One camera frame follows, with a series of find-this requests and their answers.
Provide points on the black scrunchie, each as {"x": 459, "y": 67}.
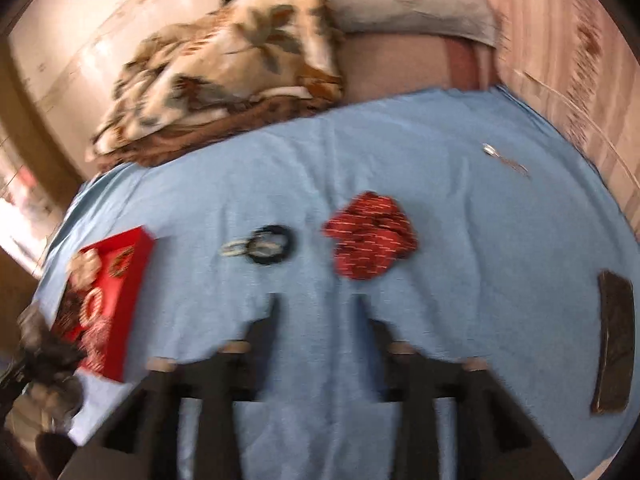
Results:
{"x": 280, "y": 247}

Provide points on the red polka dot scrunchie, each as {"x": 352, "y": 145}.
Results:
{"x": 370, "y": 237}

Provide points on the blue towel cloth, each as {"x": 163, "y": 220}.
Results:
{"x": 450, "y": 240}

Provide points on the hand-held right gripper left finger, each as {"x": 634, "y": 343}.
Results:
{"x": 260, "y": 340}

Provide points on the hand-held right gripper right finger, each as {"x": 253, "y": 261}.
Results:
{"x": 372, "y": 340}

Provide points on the floral leaf print quilt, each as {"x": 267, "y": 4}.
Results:
{"x": 240, "y": 50}

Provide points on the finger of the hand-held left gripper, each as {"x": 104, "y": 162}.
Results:
{"x": 15, "y": 380}

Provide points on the striped floral pillow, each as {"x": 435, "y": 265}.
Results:
{"x": 575, "y": 50}

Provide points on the grey pillow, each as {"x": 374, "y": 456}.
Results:
{"x": 400, "y": 0}

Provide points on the pink brown bed sheet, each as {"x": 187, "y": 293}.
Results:
{"x": 400, "y": 67}

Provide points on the red box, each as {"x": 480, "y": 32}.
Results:
{"x": 132, "y": 285}

